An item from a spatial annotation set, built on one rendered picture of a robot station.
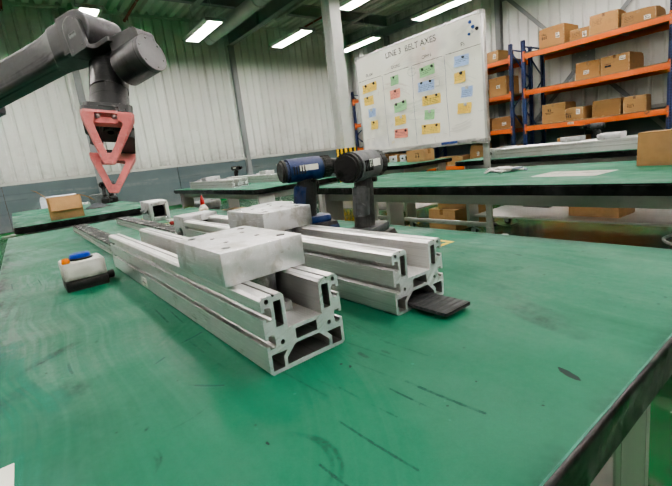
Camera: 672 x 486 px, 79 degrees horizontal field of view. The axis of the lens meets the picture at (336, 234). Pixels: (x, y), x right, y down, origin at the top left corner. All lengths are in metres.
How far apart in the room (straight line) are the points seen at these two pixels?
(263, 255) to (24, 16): 12.45
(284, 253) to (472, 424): 0.28
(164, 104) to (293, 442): 12.63
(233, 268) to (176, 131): 12.39
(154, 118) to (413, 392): 12.48
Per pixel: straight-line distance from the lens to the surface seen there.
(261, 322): 0.43
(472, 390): 0.41
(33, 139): 12.28
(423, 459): 0.34
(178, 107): 12.98
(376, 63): 4.42
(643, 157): 2.36
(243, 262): 0.48
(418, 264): 0.60
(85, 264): 1.02
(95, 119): 0.69
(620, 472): 0.84
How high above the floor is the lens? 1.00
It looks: 11 degrees down
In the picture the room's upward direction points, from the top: 7 degrees counter-clockwise
